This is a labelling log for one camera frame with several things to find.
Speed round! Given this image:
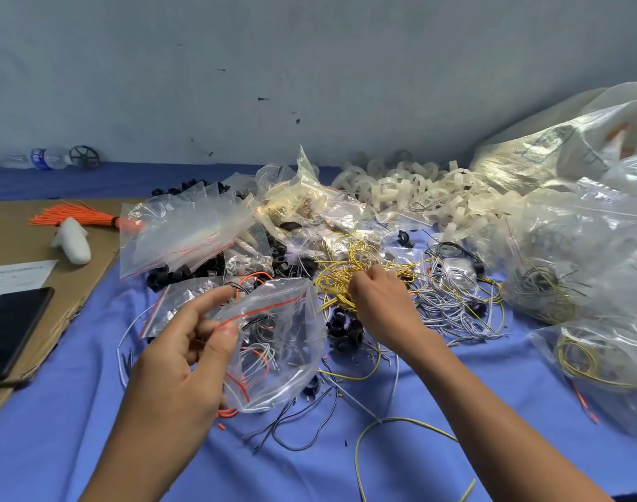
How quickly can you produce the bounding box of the person's left hand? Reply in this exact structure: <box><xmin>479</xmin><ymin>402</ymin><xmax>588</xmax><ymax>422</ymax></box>
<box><xmin>124</xmin><ymin>284</ymin><xmax>245</xmax><ymax>448</ymax></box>

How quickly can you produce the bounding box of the person's right hand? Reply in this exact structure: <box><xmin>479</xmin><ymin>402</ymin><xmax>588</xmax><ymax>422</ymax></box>
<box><xmin>346</xmin><ymin>263</ymin><xmax>442</xmax><ymax>364</ymax></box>

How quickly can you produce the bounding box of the pile of yellow wires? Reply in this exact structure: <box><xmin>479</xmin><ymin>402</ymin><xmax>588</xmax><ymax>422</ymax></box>
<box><xmin>311</xmin><ymin>235</ymin><xmax>421</xmax><ymax>312</ymax></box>

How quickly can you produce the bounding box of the red-zip plastic bag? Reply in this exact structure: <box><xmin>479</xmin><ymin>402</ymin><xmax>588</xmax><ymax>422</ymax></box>
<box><xmin>139</xmin><ymin>275</ymin><xmax>222</xmax><ymax>343</ymax></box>

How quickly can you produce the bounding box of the pile of black plastic rings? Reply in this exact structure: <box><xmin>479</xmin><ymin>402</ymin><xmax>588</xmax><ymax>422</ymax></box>
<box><xmin>143</xmin><ymin>179</ymin><xmax>369</xmax><ymax>358</ymax></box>

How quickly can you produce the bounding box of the clear zip plastic bag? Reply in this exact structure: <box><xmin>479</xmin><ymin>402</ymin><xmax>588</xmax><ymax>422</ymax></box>
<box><xmin>207</xmin><ymin>275</ymin><xmax>332</xmax><ymax>416</ymax></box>

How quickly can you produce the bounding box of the long yellow green wire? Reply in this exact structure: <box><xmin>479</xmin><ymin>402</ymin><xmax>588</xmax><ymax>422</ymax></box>
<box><xmin>350</xmin><ymin>348</ymin><xmax>481</xmax><ymax>502</ymax></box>

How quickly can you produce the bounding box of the pile of white plastic wheels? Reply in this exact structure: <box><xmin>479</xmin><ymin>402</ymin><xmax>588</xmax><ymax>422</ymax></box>
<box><xmin>332</xmin><ymin>152</ymin><xmax>531</xmax><ymax>233</ymax></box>

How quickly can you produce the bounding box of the heap of plastic bags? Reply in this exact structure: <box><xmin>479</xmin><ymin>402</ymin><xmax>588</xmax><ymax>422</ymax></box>
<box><xmin>223</xmin><ymin>145</ymin><xmax>385</xmax><ymax>259</ymax></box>

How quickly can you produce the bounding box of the stack of plastic bags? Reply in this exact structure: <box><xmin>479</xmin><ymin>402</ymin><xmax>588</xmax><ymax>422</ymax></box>
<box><xmin>118</xmin><ymin>181</ymin><xmax>264</xmax><ymax>280</ymax></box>

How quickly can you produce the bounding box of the red wire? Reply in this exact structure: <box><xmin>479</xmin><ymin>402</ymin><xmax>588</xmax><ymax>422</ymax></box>
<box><xmin>567</xmin><ymin>374</ymin><xmax>604</xmax><ymax>429</ymax></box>

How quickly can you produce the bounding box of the pile of large plastic bags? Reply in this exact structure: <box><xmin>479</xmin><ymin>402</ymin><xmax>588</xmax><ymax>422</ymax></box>
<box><xmin>468</xmin><ymin>82</ymin><xmax>637</xmax><ymax>437</ymax></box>

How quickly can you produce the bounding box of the person's right forearm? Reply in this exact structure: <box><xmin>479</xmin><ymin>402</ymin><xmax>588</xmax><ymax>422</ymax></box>
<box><xmin>400</xmin><ymin>337</ymin><xmax>615</xmax><ymax>502</ymax></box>

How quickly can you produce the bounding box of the blue cloth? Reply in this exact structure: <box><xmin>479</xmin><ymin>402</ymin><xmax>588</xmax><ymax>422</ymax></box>
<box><xmin>0</xmin><ymin>162</ymin><xmax>637</xmax><ymax>502</ymax></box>

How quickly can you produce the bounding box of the white handheld device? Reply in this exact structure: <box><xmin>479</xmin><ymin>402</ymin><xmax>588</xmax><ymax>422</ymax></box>
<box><xmin>51</xmin><ymin>215</ymin><xmax>94</xmax><ymax>266</ymax></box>

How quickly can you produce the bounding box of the black smartphone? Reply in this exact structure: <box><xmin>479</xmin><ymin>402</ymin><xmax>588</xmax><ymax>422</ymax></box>
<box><xmin>0</xmin><ymin>285</ymin><xmax>57</xmax><ymax>390</ymax></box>

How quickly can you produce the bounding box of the white paper sheet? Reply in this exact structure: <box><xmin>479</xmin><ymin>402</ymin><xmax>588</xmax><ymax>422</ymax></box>
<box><xmin>0</xmin><ymin>258</ymin><xmax>61</xmax><ymax>317</ymax></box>

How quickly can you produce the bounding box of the orange tie bundle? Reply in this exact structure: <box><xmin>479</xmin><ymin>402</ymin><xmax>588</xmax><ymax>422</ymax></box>
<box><xmin>28</xmin><ymin>200</ymin><xmax>144</xmax><ymax>232</ymax></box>

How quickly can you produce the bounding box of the brown cardboard sheet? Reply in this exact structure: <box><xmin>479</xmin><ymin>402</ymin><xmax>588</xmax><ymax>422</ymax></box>
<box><xmin>0</xmin><ymin>197</ymin><xmax>144</xmax><ymax>429</ymax></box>

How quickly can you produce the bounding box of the black round wheel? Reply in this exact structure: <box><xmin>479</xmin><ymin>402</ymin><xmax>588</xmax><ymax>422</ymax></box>
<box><xmin>68</xmin><ymin>143</ymin><xmax>103</xmax><ymax>172</ymax></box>

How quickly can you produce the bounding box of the clear plastic water bottle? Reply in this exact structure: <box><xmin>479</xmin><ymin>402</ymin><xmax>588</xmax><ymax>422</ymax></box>
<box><xmin>0</xmin><ymin>147</ymin><xmax>75</xmax><ymax>172</ymax></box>

